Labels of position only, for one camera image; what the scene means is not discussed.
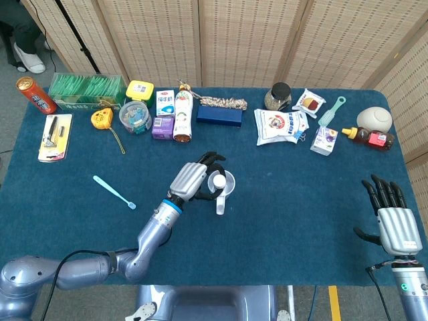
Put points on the white and pale blue cup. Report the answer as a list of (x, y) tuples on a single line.
[(220, 204)]

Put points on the purple and white toothpaste tube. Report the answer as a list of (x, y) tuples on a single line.
[(219, 181)]

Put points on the seated person with white shoe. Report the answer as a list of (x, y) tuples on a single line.
[(23, 30)]

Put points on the small purple box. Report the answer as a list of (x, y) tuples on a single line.
[(162, 128)]

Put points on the razor in blister pack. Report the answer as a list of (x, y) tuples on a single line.
[(55, 137)]

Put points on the blue table cloth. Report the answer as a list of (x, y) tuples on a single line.
[(284, 217)]

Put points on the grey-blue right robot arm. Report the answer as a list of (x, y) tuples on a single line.
[(413, 294)]

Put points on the beige bowl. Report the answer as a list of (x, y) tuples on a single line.
[(374, 118)]

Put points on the green tea bag box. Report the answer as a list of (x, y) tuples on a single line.
[(87, 88)]

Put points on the blue binder clip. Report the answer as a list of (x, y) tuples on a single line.
[(300, 136)]

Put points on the white and blue milk carton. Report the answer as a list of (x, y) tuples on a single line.
[(165, 103)]

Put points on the light blue toothbrush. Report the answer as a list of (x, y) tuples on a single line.
[(113, 192)]

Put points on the honey bottle with yellow cap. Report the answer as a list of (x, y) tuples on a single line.
[(374, 138)]

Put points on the glass jar with black lid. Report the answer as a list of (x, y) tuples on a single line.
[(278, 97)]

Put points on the clear round tub of clips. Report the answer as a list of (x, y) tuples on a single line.
[(135, 117)]

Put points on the grey-blue robot torso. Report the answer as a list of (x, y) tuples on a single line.
[(207, 304)]

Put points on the yellow tape measure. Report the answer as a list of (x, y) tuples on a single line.
[(100, 117)]

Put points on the green container with yellow lid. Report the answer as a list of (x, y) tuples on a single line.
[(139, 89)]

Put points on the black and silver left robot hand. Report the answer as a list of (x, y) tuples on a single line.
[(189, 179)]

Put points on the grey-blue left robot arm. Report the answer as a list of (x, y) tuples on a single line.
[(150, 237)]

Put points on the white and purple drink carton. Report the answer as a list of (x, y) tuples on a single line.
[(323, 140)]

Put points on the white drink bottle red cap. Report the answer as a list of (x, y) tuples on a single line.
[(183, 113)]

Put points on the white snack packet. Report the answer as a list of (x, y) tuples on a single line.
[(309, 103)]

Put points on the orange drink can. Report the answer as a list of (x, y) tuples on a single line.
[(36, 97)]

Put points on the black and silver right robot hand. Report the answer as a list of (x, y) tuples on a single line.
[(399, 230)]

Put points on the white bag with blue print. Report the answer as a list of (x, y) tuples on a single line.
[(277, 127)]

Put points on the navy blue rectangular box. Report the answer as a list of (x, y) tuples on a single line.
[(219, 116)]

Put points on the pale green brush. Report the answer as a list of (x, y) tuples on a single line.
[(329, 113)]

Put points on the black tripod stand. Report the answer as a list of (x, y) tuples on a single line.
[(78, 36)]

